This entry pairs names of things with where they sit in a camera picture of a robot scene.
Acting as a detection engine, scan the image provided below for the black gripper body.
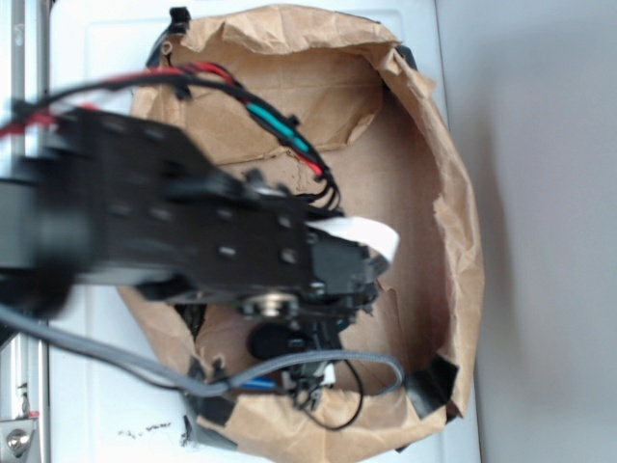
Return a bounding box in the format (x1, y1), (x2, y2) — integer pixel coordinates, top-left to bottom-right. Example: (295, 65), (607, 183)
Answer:
(241, 230), (386, 361)

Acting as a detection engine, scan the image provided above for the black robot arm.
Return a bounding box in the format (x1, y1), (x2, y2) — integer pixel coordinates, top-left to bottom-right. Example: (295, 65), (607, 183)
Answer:
(1, 108), (389, 348)

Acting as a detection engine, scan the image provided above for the brown paper bag bin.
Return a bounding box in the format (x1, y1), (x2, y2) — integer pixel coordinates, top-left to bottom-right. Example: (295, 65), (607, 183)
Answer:
(118, 3), (485, 459)

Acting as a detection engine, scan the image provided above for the white ribbon cable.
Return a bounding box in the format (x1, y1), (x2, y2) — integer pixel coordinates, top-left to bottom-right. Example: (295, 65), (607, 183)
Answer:
(308, 215), (401, 271)

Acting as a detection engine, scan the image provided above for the red green black wire bundle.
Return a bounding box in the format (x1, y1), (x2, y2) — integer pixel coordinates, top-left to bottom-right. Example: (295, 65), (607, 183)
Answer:
(0, 62), (344, 213)

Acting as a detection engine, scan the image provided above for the grey braided cable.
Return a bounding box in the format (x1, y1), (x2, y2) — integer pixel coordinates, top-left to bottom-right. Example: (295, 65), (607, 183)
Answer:
(0, 304), (405, 398)

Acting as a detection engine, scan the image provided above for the metal rail frame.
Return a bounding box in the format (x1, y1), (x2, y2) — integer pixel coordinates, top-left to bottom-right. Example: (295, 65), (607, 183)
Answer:
(1, 1), (51, 462)

